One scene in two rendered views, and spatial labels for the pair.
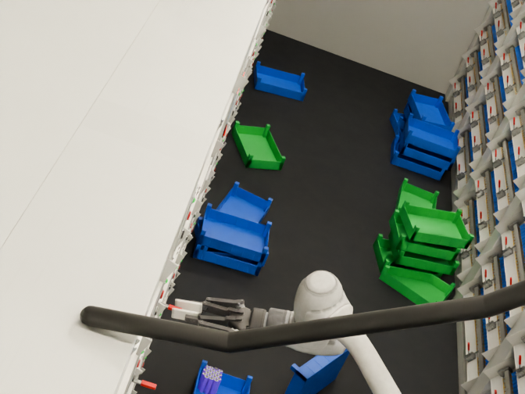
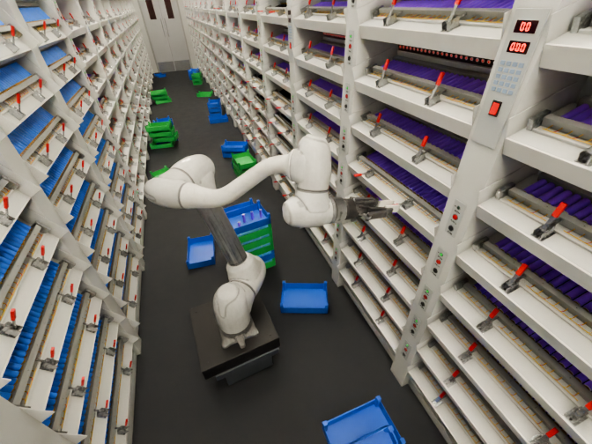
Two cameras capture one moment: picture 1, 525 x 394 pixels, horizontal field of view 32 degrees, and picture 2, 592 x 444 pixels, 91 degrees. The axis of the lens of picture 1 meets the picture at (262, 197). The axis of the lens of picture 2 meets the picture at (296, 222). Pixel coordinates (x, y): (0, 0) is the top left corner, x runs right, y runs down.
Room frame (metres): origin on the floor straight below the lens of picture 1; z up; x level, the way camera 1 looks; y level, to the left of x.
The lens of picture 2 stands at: (2.44, -0.50, 1.59)
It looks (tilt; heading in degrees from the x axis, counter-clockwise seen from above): 38 degrees down; 164
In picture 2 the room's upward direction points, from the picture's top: 3 degrees counter-clockwise
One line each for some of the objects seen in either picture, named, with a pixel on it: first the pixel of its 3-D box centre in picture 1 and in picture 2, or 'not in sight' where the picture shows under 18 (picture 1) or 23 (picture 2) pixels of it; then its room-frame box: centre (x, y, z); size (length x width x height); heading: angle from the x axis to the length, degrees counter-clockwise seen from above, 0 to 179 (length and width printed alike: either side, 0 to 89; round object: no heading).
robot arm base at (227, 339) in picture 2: not in sight; (236, 327); (1.55, -0.58, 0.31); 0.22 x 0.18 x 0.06; 6
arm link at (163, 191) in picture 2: not in sight; (168, 191); (1.38, -0.70, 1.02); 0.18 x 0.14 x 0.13; 56
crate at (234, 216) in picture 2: not in sight; (244, 218); (0.84, -0.41, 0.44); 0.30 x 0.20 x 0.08; 100
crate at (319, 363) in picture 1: (314, 372); not in sight; (2.54, -0.44, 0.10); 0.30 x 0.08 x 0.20; 151
